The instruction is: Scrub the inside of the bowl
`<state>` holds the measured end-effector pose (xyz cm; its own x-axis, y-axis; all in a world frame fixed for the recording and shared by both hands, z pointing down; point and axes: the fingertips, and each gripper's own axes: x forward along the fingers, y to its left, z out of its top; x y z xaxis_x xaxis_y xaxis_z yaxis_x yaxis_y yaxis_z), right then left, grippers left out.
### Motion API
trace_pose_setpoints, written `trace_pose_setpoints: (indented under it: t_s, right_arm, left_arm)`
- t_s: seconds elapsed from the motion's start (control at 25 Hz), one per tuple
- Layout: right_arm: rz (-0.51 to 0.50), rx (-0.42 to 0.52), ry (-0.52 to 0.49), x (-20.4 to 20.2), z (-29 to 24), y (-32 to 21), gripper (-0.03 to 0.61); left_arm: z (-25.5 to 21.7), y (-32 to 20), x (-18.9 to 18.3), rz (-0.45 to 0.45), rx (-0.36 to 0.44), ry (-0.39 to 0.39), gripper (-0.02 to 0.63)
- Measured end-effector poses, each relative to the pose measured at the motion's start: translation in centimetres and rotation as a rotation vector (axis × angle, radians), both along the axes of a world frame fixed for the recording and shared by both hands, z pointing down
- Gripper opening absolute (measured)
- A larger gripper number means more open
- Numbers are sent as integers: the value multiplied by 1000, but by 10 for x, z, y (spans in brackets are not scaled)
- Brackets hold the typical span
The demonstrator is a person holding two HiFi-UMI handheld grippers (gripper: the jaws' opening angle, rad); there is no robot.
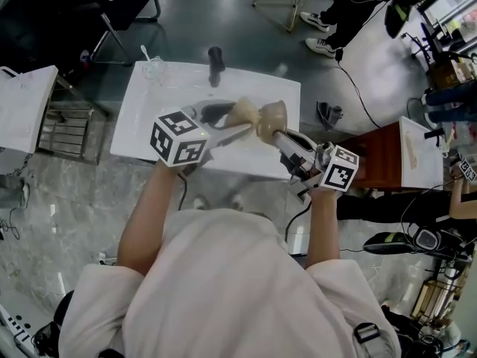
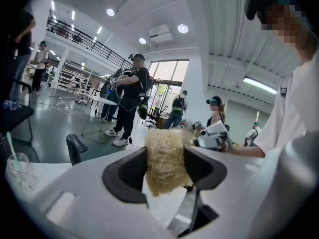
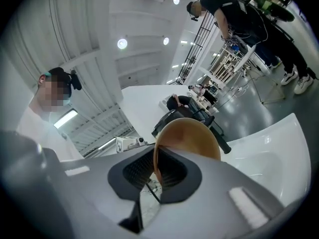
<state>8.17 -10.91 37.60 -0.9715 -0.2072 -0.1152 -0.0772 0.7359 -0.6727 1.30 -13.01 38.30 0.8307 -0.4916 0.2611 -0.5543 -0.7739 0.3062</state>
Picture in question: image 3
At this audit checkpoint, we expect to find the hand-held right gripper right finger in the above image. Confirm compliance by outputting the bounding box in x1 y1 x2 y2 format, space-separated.
142 145 286 239

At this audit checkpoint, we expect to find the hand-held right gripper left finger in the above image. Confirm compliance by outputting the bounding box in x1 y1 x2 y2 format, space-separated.
32 144 157 239

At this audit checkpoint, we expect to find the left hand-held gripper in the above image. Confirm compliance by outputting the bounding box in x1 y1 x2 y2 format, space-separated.
116 136 156 154

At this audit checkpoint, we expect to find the black chair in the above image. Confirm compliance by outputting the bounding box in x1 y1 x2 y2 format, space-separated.
152 108 225 140

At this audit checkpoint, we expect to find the long ceiling lamp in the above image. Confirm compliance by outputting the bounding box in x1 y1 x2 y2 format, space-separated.
53 108 78 129

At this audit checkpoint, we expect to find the person's white shirt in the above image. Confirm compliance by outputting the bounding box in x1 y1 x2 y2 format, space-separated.
16 101 84 163

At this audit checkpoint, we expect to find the white sink basin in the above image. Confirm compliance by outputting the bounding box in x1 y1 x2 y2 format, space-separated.
216 112 312 208

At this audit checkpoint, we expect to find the person's head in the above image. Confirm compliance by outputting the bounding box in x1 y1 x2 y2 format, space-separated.
37 67 73 113

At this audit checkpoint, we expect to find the white shelf rack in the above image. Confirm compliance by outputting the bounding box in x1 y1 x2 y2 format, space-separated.
209 46 240 84

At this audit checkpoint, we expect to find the black balcony railing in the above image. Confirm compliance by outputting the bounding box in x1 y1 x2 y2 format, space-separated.
175 16 216 86

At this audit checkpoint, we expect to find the round white table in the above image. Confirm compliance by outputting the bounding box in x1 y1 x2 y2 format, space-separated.
233 45 257 73

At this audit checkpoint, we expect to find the black backpack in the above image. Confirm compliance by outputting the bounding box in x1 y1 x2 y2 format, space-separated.
209 0 296 22

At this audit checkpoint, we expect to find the black head camera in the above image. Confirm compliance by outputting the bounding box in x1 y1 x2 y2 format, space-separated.
69 70 83 91

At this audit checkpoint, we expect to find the gold wire stand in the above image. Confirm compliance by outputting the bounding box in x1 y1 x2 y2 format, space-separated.
249 68 287 105

